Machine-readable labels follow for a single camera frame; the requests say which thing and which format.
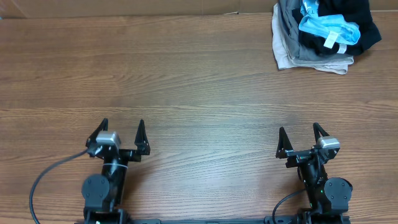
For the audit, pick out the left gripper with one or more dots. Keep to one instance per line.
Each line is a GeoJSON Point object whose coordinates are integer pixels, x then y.
{"type": "Point", "coordinates": [141, 143]}

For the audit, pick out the beige folded garment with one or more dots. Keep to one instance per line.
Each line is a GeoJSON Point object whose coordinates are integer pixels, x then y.
{"type": "Point", "coordinates": [283, 61]}

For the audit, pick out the black t-shirt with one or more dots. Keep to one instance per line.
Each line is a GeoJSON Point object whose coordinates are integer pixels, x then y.
{"type": "Point", "coordinates": [357, 11]}

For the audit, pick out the black folded garment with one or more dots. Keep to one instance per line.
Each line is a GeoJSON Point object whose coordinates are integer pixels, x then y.
{"type": "Point", "coordinates": [367, 40]}

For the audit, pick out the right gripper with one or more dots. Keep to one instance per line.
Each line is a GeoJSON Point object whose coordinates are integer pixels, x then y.
{"type": "Point", "coordinates": [298, 157]}

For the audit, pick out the grey folded garment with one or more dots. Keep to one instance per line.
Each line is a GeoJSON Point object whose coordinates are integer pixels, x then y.
{"type": "Point", "coordinates": [288, 29]}

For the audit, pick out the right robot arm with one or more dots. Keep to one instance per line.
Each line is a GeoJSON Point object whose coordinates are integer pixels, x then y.
{"type": "Point", "coordinates": [328, 197]}

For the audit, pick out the light blue folded shirt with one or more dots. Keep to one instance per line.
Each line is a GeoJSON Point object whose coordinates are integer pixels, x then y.
{"type": "Point", "coordinates": [333, 28]}

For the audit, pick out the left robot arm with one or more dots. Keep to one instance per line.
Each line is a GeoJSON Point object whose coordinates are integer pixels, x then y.
{"type": "Point", "coordinates": [103, 192]}

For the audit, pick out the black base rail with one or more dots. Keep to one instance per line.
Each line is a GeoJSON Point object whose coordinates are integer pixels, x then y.
{"type": "Point", "coordinates": [266, 220]}

